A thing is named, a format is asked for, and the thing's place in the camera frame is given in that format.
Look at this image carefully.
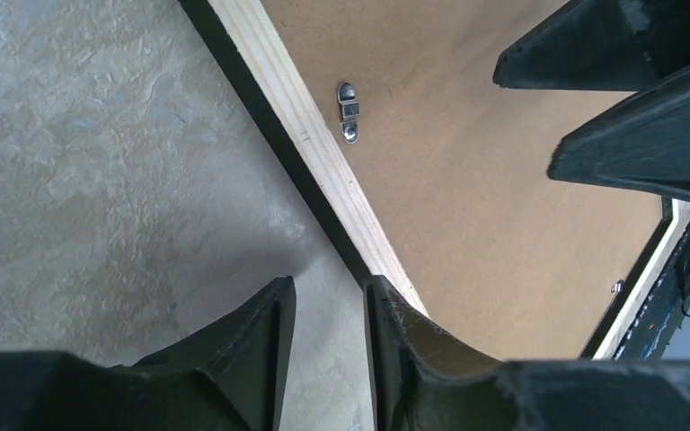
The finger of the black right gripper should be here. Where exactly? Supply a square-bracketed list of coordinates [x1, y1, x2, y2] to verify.
[547, 66, 690, 202]
[492, 0, 690, 92]

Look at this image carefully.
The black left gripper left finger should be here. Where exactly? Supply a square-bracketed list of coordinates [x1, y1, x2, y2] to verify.
[0, 277, 296, 430]

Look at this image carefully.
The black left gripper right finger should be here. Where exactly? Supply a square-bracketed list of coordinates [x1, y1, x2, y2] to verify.
[364, 276, 690, 430]

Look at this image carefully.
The brown frame backing board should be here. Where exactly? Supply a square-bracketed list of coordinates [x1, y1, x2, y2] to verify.
[264, 1, 661, 359]

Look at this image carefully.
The black wooden picture frame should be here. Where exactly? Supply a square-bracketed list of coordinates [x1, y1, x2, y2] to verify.
[181, 1, 690, 359]

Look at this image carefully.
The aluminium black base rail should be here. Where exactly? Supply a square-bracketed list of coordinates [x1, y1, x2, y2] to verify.
[612, 225, 690, 360]

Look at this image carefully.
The metal frame turn clip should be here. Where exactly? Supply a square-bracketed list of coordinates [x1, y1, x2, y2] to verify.
[337, 82, 360, 144]

